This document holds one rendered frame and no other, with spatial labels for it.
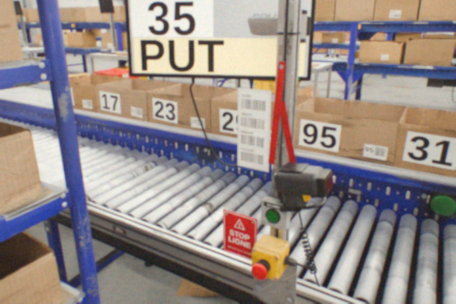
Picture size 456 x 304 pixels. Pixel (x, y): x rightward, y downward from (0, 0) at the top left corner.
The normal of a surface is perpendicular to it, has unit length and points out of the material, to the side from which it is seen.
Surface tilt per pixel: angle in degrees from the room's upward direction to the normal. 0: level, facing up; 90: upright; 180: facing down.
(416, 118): 90
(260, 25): 90
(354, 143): 91
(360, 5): 90
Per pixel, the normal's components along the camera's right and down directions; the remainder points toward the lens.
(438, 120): -0.50, 0.26
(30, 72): 0.86, 0.15
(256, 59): -0.18, 0.23
